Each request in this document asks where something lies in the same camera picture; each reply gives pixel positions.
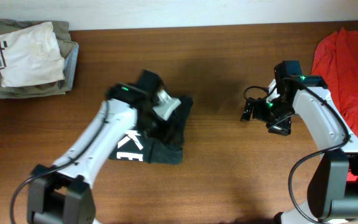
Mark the dark green Nike t-shirt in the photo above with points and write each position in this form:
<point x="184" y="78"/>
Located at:
<point x="163" y="145"/>

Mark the folded white t-shirt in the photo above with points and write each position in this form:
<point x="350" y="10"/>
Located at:
<point x="30" y="57"/>

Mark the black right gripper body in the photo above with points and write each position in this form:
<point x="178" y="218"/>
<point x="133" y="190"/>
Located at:
<point x="275" y="113"/>

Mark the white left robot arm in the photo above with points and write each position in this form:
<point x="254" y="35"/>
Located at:
<point x="62" y="193"/>

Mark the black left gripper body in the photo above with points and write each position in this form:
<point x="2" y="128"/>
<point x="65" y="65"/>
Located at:
<point x="161" y="128"/>

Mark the red printed t-shirt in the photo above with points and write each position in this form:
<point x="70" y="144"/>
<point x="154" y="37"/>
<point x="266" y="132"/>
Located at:
<point x="336" y="60"/>

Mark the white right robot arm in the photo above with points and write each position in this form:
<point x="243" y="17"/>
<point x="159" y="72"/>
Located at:
<point x="332" y="194"/>

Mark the folded olive green garment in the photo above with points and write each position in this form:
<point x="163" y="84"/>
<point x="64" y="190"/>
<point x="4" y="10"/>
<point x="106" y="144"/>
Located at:
<point x="61" y="30"/>

